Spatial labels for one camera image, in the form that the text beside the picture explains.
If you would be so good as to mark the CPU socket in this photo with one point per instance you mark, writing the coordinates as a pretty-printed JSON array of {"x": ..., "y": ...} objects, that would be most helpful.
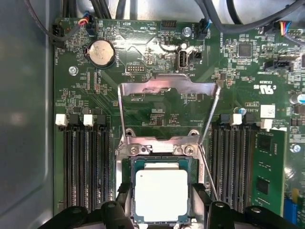
[{"x": 140, "y": 149}]

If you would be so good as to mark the metal socket cover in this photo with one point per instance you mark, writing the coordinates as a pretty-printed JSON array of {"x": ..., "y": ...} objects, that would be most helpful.
[{"x": 166, "y": 82}]

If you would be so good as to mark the silver coin battery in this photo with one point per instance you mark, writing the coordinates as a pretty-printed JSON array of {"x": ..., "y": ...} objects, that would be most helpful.
[{"x": 100, "y": 53}]

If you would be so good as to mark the internal USB port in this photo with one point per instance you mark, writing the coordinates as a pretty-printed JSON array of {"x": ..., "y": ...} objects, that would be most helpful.
[{"x": 182, "y": 59}]

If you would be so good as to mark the green RAM stick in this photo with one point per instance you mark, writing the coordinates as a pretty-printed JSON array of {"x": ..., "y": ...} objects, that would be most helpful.
[{"x": 269, "y": 167}]

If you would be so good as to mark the black PC case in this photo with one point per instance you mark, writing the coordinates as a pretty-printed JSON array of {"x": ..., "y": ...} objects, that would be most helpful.
[{"x": 23, "y": 119}]

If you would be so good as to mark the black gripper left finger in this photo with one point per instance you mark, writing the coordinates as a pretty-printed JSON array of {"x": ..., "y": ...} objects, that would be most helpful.
[{"x": 112, "y": 214}]

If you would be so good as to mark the green motherboard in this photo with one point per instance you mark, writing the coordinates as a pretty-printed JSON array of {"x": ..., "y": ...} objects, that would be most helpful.
[{"x": 166, "y": 109}]

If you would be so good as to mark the RAM slot with white clips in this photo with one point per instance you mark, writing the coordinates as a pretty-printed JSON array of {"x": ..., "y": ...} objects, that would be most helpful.
[
  {"x": 227, "y": 167},
  {"x": 90, "y": 167},
  {"x": 68, "y": 167}
]

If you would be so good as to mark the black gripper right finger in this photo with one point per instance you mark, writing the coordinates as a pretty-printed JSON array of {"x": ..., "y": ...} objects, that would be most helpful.
[{"x": 220, "y": 214}]

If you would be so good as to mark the silver CPU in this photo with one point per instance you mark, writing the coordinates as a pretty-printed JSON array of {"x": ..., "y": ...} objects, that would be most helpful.
[{"x": 162, "y": 190}]

